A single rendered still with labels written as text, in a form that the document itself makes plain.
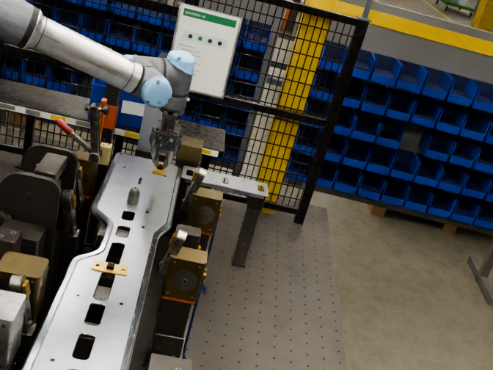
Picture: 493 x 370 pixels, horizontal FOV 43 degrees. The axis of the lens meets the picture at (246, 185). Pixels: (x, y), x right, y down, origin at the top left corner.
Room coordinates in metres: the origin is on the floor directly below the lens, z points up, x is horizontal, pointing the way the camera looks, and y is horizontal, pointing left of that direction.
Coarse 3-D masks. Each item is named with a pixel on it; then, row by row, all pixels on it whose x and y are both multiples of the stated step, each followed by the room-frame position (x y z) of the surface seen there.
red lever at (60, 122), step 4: (56, 120) 1.64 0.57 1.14; (60, 120) 1.64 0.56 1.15; (56, 124) 1.63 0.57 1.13; (60, 124) 1.63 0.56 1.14; (64, 124) 1.64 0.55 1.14; (64, 128) 1.64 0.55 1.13; (68, 128) 1.64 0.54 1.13; (72, 128) 1.65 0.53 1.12; (68, 132) 1.64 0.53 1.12; (72, 132) 1.64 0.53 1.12; (72, 136) 1.64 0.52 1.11; (76, 136) 1.65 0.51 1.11; (76, 140) 1.64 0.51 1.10; (80, 140) 1.65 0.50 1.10; (80, 144) 1.64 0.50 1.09; (84, 144) 1.65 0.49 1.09; (84, 148) 1.65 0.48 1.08; (88, 148) 1.65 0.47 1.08
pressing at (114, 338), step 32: (128, 160) 1.81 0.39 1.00; (128, 192) 1.60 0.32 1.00; (160, 192) 1.65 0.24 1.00; (128, 224) 1.43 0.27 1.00; (160, 224) 1.47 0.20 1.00; (96, 256) 1.25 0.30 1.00; (128, 256) 1.28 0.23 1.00; (64, 288) 1.09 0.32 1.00; (96, 288) 1.13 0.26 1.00; (128, 288) 1.16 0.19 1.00; (64, 320) 1.00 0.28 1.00; (128, 320) 1.05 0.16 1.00; (32, 352) 0.89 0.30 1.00; (64, 352) 0.91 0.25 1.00; (96, 352) 0.93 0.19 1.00; (128, 352) 0.96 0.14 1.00
